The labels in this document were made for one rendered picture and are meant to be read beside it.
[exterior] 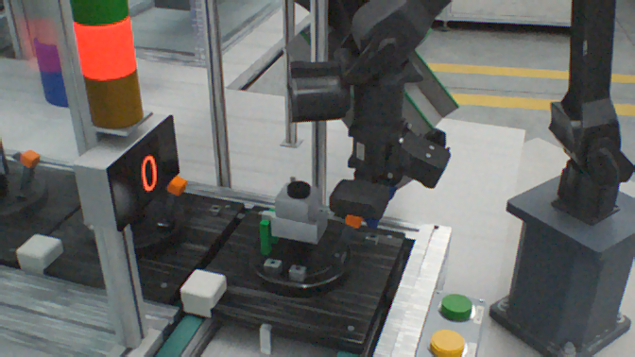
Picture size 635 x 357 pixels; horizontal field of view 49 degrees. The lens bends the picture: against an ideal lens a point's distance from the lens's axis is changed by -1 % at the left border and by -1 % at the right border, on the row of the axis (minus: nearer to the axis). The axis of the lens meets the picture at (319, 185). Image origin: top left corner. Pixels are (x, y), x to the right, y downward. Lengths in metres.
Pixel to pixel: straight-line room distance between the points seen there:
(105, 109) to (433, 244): 0.54
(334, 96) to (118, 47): 0.24
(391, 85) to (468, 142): 0.78
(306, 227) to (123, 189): 0.29
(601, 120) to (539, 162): 0.62
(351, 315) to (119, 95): 0.40
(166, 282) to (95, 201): 0.28
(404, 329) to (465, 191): 0.52
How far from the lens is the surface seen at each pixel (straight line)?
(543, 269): 0.97
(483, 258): 1.18
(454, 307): 0.90
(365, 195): 0.76
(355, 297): 0.91
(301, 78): 0.77
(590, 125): 0.87
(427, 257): 1.01
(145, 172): 0.72
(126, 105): 0.68
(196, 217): 1.07
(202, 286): 0.90
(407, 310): 0.92
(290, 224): 0.90
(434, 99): 1.32
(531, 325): 1.03
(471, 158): 1.47
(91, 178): 0.68
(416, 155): 0.80
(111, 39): 0.66
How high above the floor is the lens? 1.56
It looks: 31 degrees down
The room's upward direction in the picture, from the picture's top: straight up
